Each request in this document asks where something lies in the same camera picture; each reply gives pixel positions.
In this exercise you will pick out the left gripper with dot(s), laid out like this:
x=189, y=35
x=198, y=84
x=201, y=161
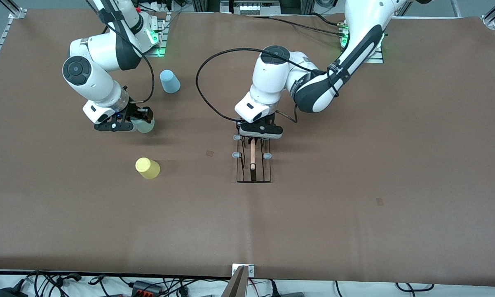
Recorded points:
x=268, y=120

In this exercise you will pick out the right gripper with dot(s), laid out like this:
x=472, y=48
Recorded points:
x=134, y=110

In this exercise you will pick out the green plastic cup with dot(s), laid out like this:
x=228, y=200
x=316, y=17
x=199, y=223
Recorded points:
x=146, y=127

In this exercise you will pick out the yellow plastic cup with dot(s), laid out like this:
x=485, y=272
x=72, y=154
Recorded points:
x=148, y=168

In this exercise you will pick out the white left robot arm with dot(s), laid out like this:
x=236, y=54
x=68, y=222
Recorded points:
x=272, y=74

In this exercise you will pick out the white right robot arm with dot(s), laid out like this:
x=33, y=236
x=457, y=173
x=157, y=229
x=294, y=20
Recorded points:
x=103, y=47

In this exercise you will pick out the blue plastic cup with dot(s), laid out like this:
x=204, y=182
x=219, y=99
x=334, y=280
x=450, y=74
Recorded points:
x=170, y=81

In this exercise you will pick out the brown table cover sheet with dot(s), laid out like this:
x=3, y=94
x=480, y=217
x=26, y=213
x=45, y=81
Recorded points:
x=272, y=214

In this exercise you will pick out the white power strip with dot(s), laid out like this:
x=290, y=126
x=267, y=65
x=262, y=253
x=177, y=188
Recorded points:
x=251, y=8

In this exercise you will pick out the black power plug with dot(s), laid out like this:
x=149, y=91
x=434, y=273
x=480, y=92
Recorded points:
x=274, y=291

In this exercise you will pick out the black orange connector box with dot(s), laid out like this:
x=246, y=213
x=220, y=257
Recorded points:
x=142, y=285

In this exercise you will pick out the black power adapter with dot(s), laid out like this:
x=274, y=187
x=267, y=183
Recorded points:
x=10, y=293

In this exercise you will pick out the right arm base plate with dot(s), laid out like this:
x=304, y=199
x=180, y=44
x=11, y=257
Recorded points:
x=164, y=37

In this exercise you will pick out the silver mount bracket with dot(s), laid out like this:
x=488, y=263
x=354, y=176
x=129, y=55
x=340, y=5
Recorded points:
x=251, y=270

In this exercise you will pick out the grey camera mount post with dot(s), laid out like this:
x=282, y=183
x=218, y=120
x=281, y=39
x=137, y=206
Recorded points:
x=237, y=286

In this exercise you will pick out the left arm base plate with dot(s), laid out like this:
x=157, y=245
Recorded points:
x=377, y=60

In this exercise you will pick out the silver corner bracket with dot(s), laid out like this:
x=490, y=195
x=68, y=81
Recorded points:
x=17, y=13

